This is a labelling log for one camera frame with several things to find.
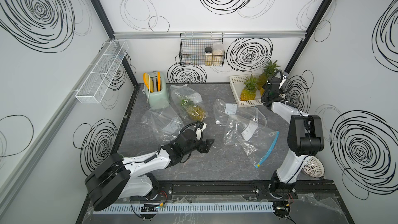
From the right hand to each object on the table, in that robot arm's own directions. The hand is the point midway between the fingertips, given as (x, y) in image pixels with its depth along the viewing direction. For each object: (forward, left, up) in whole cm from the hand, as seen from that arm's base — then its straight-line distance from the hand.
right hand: (277, 80), depth 91 cm
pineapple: (-1, +15, -11) cm, 18 cm away
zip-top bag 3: (-28, +11, -23) cm, 38 cm away
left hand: (-32, +41, -12) cm, 53 cm away
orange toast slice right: (+2, +73, -4) cm, 73 cm away
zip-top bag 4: (-12, +29, -19) cm, 37 cm away
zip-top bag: (-24, +66, -11) cm, 71 cm away
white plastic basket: (+17, +18, -21) cm, 33 cm away
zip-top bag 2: (-6, +59, -6) cm, 59 cm away
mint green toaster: (-8, +72, -10) cm, 74 cm away
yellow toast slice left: (-1, +79, +1) cm, 79 cm away
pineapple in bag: (-15, +49, -12) cm, 53 cm away
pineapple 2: (+13, +1, -2) cm, 13 cm away
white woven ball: (-42, -14, -21) cm, 49 cm away
